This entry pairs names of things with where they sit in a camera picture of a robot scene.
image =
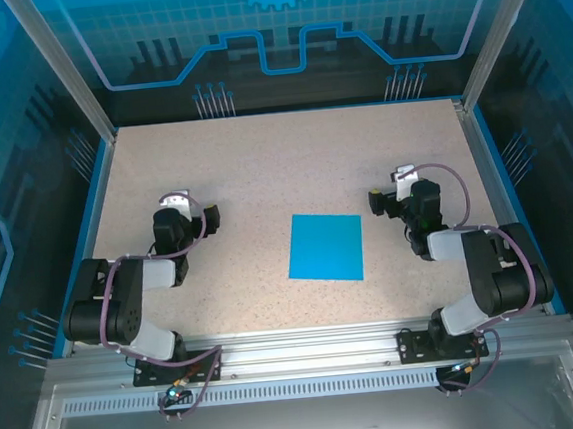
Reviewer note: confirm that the blue paper sheet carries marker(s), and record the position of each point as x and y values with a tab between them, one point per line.
325	246

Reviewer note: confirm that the metal sheet panel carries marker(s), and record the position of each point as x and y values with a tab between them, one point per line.
305	423

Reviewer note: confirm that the aluminium side rail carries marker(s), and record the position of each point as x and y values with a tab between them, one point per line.
477	157

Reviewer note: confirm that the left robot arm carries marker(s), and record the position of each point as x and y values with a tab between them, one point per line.
123	299

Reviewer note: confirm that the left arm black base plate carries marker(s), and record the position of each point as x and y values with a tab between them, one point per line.
204	364

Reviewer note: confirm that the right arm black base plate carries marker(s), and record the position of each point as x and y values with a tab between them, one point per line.
413	346

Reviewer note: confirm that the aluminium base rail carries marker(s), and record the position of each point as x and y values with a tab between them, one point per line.
303	348

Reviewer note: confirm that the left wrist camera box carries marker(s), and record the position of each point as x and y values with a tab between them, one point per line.
175	200

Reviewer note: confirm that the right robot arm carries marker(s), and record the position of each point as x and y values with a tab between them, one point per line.
498	276

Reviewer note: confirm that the aluminium frame post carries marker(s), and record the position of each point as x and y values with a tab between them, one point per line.
69	78
496	30

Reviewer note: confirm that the blue table side trim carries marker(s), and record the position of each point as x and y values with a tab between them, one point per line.
92	231

